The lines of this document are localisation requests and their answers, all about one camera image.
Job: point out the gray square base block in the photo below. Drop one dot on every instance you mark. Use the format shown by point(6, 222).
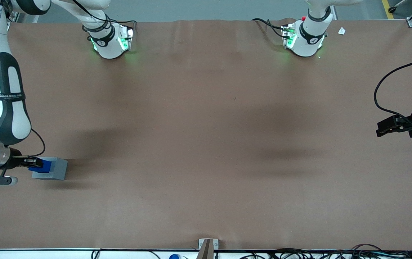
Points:
point(58, 169)

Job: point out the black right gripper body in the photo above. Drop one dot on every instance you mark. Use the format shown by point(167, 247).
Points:
point(13, 161)

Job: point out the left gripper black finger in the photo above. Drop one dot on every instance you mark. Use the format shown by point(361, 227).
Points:
point(386, 127)
point(404, 125)

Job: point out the white paper scrap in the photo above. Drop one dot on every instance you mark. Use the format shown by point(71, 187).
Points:
point(341, 31)

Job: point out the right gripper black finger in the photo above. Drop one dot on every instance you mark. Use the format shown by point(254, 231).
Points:
point(36, 163)
point(24, 161)

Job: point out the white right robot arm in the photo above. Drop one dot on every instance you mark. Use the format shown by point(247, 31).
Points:
point(11, 118)

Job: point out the brown table mat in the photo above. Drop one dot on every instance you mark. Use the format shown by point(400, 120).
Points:
point(206, 144)

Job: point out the small blue plastic part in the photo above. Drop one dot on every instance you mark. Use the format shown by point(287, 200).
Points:
point(44, 167)

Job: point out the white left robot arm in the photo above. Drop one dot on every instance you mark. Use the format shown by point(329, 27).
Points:
point(308, 43)

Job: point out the metal bracket with brown post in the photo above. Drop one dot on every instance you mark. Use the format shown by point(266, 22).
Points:
point(206, 248)

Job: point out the black caster wheel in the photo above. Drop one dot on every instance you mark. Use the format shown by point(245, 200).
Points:
point(392, 9)

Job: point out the blue round cap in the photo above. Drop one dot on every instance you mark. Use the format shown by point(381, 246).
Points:
point(174, 257)

